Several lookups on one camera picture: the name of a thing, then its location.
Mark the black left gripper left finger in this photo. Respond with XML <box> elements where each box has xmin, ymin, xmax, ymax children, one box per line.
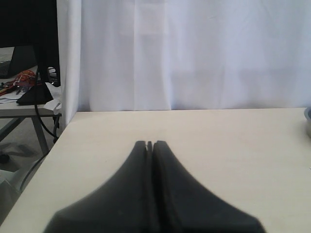
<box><xmin>44</xmin><ymin>141</ymin><xmax>152</xmax><ymax>233</ymax></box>

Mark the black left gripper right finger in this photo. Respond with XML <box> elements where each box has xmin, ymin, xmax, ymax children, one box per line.
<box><xmin>152</xmin><ymin>141</ymin><xmax>265</xmax><ymax>233</ymax></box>

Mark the white crumpled paper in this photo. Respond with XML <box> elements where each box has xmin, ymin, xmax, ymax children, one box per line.
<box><xmin>44</xmin><ymin>83</ymin><xmax>62</xmax><ymax>114</ymax></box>

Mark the grey side table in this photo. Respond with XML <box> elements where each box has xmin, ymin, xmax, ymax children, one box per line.
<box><xmin>0</xmin><ymin>46</ymin><xmax>63</xmax><ymax>156</ymax></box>

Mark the stainless steel bowl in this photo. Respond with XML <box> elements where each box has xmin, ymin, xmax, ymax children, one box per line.
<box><xmin>304</xmin><ymin>107</ymin><xmax>311</xmax><ymax>138</ymax></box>

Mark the orange red tools pile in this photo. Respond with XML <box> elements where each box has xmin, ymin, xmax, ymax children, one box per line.
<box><xmin>0</xmin><ymin>70</ymin><xmax>36</xmax><ymax>96</ymax></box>

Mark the black monitor stand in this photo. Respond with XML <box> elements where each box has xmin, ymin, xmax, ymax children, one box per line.
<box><xmin>0</xmin><ymin>0</ymin><xmax>60</xmax><ymax>105</ymax></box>

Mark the black cable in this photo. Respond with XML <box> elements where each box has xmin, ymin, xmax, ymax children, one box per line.
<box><xmin>19</xmin><ymin>65</ymin><xmax>60</xmax><ymax>192</ymax></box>

